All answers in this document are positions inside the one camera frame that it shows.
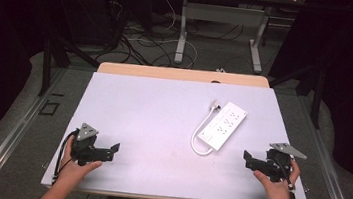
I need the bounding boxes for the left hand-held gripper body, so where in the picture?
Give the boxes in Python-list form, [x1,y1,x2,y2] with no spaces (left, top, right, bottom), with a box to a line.
[68,121,100,169]

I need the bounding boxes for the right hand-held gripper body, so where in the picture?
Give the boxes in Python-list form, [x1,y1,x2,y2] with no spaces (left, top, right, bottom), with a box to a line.
[262,140,310,188]

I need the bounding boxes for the person's right hand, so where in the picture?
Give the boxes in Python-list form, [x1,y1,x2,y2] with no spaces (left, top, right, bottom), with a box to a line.
[250,155,303,199]

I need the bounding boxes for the person's left hand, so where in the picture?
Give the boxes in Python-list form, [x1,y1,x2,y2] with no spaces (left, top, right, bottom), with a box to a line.
[55,133,107,191]

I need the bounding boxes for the white table cover sheet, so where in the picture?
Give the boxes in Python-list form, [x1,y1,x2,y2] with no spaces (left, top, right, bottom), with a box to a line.
[40,62,322,199]

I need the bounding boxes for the white power strip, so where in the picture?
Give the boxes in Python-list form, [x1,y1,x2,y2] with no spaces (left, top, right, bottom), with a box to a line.
[195,97,251,154]

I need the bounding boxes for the white power strip plug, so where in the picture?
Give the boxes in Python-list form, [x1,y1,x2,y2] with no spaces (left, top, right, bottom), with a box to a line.
[208,98,223,113]

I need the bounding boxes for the black metal stand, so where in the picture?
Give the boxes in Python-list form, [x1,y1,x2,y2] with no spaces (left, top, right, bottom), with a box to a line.
[37,28,104,103]
[262,54,330,131]

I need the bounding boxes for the black computer tower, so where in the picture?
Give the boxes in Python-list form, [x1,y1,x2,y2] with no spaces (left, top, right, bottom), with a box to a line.
[49,0,127,51]

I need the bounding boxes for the white desk with metal legs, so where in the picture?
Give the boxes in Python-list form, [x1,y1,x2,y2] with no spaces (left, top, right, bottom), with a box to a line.
[154,0,309,79]

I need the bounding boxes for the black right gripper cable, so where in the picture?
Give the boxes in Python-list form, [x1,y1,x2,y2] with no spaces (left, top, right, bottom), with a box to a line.
[268,156,303,199]

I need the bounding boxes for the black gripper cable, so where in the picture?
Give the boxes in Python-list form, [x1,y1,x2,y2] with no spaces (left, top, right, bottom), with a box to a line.
[51,126,82,187]
[268,156,303,199]

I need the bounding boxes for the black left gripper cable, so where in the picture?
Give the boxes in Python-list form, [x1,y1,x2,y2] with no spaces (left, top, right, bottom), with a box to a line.
[51,126,82,187]

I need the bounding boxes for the aluminium floor rail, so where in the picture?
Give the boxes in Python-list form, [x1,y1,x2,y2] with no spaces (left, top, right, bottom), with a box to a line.
[286,92,353,199]
[0,60,69,199]

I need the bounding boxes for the white power strip cable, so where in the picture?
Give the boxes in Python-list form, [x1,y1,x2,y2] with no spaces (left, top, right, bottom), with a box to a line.
[188,105,221,158]

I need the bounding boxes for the black floor cables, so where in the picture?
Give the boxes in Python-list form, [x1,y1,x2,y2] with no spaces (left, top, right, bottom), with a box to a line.
[101,0,248,78]

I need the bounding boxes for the white floor cable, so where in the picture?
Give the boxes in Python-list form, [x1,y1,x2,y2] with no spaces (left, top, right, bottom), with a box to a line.
[123,0,206,72]

